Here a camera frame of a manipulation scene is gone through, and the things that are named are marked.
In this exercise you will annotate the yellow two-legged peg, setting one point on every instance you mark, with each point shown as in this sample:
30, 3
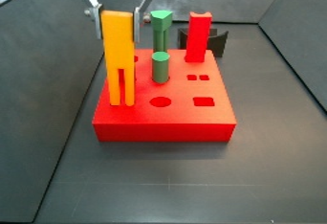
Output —
118, 34

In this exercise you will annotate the red peg board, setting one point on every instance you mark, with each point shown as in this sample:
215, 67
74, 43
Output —
186, 110

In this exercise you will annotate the green pentagon-top peg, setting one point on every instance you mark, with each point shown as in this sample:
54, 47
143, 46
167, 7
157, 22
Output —
161, 21

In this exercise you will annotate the tall red peg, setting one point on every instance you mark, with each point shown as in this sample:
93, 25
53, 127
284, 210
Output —
198, 36

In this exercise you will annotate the green cylinder peg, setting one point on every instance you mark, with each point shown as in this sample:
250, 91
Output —
161, 67

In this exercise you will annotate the black curved bracket stand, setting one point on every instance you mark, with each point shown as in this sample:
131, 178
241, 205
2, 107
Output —
215, 43

